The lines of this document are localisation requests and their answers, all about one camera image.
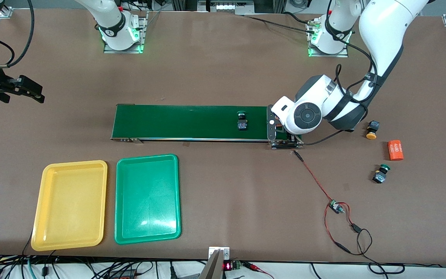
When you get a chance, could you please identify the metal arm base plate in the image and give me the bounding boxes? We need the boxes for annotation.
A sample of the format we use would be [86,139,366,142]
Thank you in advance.
[307,19,349,58]
[104,11,148,54]

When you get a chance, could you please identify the tangled black floor cables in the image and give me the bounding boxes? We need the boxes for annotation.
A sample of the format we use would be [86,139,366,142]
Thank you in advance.
[0,229,208,279]

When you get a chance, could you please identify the thin black power cable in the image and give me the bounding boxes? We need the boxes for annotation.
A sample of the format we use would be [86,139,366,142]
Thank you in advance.
[357,228,406,274]

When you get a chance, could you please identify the grey metal camera bracket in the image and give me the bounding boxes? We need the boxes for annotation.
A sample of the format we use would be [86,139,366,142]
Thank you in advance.
[209,246,230,279]

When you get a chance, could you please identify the equipment rack with lights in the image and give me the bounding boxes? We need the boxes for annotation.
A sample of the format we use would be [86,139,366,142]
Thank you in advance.
[198,0,255,16]

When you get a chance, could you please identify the yellow push button switch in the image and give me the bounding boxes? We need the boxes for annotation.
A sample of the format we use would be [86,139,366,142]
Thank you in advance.
[365,120,381,140]

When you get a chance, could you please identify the green push button switch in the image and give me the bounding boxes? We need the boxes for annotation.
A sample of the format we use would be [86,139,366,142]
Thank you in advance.
[372,164,391,184]
[237,110,249,131]

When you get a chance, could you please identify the yellow plastic tray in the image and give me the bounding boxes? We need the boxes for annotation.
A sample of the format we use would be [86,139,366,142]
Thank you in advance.
[31,160,108,251]

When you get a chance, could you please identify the red clip lead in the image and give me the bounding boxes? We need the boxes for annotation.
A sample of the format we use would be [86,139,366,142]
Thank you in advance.
[242,262,274,279]

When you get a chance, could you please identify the black arm base cable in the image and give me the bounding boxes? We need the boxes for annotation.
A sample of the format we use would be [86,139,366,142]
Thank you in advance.
[242,12,318,34]

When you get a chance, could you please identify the green conveyor belt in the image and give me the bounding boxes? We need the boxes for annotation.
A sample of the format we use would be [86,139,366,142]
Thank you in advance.
[110,103,304,150]

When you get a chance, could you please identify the red black twisted wire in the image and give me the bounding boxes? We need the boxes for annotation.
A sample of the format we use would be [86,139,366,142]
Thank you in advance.
[293,150,363,255]

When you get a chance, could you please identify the green plastic tray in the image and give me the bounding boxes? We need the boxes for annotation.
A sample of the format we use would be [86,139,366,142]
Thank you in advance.
[114,154,182,245]

